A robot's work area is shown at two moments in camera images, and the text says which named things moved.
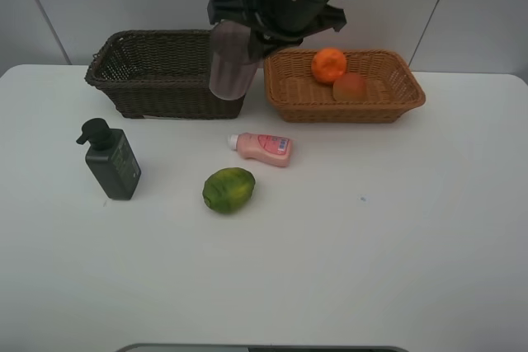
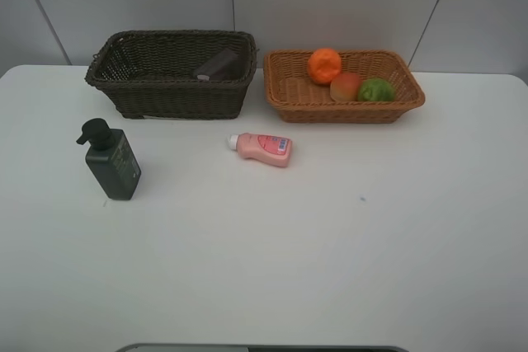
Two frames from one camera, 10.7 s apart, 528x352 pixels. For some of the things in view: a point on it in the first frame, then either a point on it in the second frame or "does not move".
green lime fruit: (227, 190) to (376, 89)
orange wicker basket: (294, 90) does not move
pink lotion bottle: (265, 147) does not move
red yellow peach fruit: (351, 87) does not move
